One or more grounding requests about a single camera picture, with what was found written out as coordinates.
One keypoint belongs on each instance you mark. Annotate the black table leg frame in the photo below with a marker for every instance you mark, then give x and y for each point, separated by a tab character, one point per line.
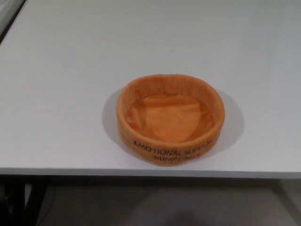
38	200

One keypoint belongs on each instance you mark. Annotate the orange soft plush plate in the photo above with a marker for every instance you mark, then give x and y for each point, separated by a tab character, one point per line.
169	122

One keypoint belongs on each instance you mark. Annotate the black edged grey panel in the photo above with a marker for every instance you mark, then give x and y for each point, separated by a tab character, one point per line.
9	16

